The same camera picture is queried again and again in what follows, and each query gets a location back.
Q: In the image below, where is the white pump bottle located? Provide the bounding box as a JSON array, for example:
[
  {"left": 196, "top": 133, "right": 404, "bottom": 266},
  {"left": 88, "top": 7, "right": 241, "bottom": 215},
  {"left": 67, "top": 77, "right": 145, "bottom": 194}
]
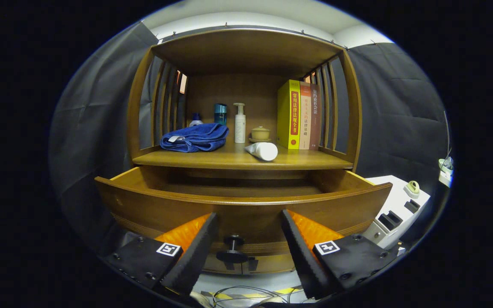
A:
[{"left": 233, "top": 103, "right": 247, "bottom": 144}]

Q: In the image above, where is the blue folded towel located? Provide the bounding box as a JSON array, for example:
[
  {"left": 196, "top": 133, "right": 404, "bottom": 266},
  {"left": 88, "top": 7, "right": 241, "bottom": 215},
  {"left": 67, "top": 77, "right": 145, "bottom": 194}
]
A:
[{"left": 160, "top": 123, "right": 230, "bottom": 153}]

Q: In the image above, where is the white box unit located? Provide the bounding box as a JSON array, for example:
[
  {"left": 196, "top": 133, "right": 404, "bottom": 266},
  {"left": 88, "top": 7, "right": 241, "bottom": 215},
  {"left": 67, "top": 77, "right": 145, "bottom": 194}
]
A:
[{"left": 361, "top": 175, "right": 431, "bottom": 250}]

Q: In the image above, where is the orange white book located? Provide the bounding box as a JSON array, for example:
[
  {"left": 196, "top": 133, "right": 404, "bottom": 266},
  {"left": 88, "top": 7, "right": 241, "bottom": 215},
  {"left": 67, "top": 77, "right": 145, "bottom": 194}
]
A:
[{"left": 299, "top": 82, "right": 312, "bottom": 150}]

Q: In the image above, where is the wooden countertop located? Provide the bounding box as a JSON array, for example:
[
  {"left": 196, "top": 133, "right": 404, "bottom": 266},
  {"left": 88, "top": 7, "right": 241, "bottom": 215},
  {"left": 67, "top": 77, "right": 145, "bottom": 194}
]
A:
[{"left": 132, "top": 139, "right": 354, "bottom": 171}]

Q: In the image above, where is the wooden cabinet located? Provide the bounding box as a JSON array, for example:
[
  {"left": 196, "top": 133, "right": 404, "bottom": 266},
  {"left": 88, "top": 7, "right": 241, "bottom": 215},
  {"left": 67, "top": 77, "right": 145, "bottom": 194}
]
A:
[{"left": 126, "top": 28, "right": 363, "bottom": 276}]

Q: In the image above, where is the wooden drawer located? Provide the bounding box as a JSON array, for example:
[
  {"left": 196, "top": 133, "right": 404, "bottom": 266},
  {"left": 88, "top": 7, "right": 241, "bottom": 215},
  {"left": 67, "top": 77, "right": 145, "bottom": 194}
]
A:
[{"left": 95, "top": 166, "right": 393, "bottom": 264}]

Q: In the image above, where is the dark red book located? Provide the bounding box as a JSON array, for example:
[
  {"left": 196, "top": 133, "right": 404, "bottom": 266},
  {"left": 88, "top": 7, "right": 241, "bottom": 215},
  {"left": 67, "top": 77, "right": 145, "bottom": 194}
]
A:
[{"left": 309, "top": 83, "right": 322, "bottom": 151}]

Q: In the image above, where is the yellow book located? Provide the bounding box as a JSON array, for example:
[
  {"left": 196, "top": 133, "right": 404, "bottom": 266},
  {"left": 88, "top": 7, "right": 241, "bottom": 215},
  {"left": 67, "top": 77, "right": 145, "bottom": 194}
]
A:
[{"left": 277, "top": 80, "right": 300, "bottom": 150}]

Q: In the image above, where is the white green tube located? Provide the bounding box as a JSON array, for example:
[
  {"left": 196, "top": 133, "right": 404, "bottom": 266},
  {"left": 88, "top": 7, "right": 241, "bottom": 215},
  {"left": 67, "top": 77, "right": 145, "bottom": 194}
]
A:
[{"left": 244, "top": 142, "right": 279, "bottom": 162}]

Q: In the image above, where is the yellow black floor tape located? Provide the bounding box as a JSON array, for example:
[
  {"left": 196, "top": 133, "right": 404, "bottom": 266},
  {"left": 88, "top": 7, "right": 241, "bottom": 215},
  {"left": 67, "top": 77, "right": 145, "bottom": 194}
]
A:
[{"left": 202, "top": 287, "right": 305, "bottom": 301}]

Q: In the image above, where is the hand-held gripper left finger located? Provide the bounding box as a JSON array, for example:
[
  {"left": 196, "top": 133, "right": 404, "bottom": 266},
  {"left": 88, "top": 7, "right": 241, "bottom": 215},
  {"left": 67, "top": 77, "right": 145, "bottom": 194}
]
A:
[{"left": 101, "top": 212, "right": 219, "bottom": 296}]

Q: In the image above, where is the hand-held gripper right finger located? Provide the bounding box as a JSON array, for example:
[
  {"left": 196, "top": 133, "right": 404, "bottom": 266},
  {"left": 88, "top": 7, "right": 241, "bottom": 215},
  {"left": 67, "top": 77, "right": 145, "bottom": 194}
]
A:
[{"left": 281, "top": 209, "right": 400, "bottom": 300}]

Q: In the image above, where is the beige lidded teacup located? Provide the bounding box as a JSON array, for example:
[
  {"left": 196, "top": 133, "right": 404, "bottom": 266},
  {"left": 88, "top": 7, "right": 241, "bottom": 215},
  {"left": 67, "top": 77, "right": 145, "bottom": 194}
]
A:
[{"left": 249, "top": 126, "right": 272, "bottom": 143}]

